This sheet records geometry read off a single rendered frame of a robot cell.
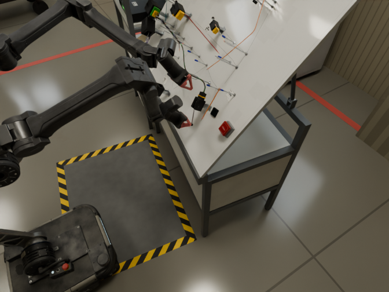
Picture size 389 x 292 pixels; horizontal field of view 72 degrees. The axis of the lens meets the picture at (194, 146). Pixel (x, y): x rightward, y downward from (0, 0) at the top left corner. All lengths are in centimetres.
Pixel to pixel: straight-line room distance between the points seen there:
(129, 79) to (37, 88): 301
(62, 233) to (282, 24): 179
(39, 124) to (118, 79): 26
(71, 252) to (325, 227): 183
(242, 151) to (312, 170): 118
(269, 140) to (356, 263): 116
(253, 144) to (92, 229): 122
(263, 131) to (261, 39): 61
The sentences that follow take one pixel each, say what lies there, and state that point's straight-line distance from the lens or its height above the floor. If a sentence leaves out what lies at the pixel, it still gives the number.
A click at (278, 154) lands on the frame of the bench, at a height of 80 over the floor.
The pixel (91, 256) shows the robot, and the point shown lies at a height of 28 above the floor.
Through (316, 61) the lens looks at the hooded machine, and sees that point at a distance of 349.
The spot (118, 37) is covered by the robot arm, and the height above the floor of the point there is 144.
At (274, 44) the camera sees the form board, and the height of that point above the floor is 141.
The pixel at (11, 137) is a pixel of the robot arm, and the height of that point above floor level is 147.
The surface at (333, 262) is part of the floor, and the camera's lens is 230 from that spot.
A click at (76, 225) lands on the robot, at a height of 24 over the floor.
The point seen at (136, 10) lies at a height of 113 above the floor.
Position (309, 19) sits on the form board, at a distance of 119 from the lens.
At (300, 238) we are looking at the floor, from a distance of 227.
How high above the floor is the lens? 201
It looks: 51 degrees down
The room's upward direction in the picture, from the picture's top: 1 degrees counter-clockwise
